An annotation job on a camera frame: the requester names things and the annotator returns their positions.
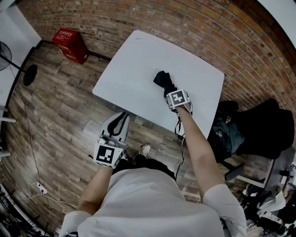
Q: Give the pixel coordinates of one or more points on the black metal rack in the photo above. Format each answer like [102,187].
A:
[14,215]

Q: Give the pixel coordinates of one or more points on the person's black trousers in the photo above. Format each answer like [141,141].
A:
[150,164]

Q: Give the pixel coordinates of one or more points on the white power strip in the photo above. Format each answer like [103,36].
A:
[42,188]

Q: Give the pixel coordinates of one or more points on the person's white shoe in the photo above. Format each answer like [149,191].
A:
[145,149]

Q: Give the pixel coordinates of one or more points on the black office chair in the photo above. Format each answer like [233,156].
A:
[261,132]

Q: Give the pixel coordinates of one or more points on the person's white shirt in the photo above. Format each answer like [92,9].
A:
[148,208]

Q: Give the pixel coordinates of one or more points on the white table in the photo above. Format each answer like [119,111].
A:
[134,69]

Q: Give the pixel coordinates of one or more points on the dark jacket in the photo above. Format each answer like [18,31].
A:
[225,136]

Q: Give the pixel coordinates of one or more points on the person's right forearm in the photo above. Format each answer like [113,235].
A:
[196,152]

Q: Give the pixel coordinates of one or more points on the person's left forearm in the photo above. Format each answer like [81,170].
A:
[97,192]

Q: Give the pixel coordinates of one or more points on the red cardboard box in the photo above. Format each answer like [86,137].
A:
[70,45]

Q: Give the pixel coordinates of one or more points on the black standing fan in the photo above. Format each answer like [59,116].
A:
[30,74]

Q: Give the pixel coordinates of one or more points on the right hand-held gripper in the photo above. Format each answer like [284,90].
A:
[177,98]

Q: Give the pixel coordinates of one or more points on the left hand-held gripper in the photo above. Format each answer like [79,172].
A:
[106,154]

